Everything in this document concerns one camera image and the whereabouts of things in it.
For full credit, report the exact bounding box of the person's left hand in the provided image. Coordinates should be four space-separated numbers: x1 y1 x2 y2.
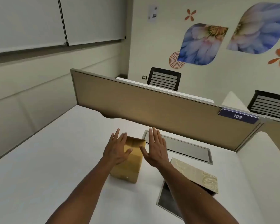
102 128 133 166

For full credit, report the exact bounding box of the person's right hand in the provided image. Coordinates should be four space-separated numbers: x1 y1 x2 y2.
139 127 171 168

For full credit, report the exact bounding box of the brown cardboard box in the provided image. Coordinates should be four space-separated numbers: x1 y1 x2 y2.
110 135 147 184

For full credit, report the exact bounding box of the beige patterned tissue box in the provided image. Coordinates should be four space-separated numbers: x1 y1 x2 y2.
156 157 219 220

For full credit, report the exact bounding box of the person's right forearm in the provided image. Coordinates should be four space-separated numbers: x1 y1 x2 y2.
154 161 240 224

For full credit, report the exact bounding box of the person's left forearm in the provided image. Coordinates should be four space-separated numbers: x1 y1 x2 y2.
45 160 118 224

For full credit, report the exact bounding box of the long beige partition panel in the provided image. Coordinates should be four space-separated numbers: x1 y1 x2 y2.
70 68 264 152

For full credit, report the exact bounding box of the black mesh office chair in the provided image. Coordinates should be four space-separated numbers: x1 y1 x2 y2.
146 67 182 92
247 90 280 120

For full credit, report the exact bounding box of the blue number sign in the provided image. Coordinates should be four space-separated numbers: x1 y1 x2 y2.
218 108 260 125

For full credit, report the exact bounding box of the small white desk divider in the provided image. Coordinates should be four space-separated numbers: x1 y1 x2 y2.
222 91 250 112

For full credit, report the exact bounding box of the large white side divider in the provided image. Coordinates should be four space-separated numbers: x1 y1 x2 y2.
235 131 280 224

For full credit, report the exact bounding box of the short beige partition panel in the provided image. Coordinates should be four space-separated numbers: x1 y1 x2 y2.
234 119 280 151

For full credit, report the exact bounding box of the white roller blind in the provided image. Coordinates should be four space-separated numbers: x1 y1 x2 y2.
0 0 68 55
58 0 127 46

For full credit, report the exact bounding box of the grey desk cable tray cover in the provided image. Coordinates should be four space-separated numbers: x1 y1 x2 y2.
142 129 213 165

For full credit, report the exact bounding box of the white paper wall notice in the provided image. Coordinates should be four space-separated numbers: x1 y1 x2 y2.
147 5 158 23

